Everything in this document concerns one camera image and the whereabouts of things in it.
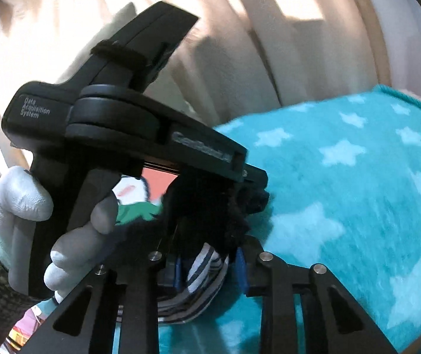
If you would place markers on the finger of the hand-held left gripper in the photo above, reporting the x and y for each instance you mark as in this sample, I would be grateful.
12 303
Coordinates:
256 188

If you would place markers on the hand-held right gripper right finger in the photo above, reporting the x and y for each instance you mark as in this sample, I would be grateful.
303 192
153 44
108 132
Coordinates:
240 273

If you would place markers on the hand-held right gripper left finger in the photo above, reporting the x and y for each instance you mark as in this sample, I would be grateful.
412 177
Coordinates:
176 276

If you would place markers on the navy white striped cloth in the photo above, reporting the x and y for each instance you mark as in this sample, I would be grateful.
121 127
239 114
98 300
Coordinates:
199 284

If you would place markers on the black fuzzy cloth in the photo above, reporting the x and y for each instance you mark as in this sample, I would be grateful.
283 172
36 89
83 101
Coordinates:
203 214

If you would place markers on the person's left hand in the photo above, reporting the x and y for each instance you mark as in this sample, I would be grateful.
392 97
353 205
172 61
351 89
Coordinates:
15 206

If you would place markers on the green red printed cloth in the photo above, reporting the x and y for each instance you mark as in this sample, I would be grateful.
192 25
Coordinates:
136 206

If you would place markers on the teal star blanket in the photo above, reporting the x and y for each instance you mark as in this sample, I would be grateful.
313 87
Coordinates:
343 210

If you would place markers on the cream curtain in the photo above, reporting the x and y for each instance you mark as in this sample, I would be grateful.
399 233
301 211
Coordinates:
232 44

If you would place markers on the wooden frame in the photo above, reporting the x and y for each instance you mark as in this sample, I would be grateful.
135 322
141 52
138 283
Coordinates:
370 33

